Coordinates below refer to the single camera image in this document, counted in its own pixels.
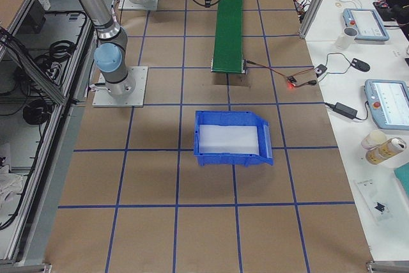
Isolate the green conveyor belt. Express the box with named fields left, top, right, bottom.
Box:
left=211, top=0, right=245, bottom=74

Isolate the white mug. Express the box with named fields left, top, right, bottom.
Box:
left=335, top=27, right=358, bottom=50

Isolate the white foam sheet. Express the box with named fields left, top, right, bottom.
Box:
left=199, top=125, right=259, bottom=155

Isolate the blue plastic bin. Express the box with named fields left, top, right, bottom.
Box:
left=194, top=111, right=274, bottom=167

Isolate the upper teach pendant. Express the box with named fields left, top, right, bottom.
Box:
left=343, top=8, right=389, bottom=42

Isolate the teach pendant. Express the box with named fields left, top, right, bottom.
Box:
left=364, top=79, right=408, bottom=130
left=343, top=8, right=389, bottom=42

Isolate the black computer mouse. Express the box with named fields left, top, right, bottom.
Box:
left=351, top=58, right=371, bottom=72

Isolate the black power adapter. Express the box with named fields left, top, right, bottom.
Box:
left=325, top=102, right=357, bottom=120

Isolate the lower teach pendant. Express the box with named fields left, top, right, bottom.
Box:
left=364, top=79, right=408, bottom=130

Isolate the plastic bottle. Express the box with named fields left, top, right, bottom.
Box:
left=366, top=137, right=406, bottom=165

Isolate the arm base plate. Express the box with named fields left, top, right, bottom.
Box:
left=93, top=66, right=148, bottom=107
left=118, top=0, right=158, bottom=11

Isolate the red black power cable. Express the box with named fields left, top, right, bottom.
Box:
left=245, top=59, right=318, bottom=90

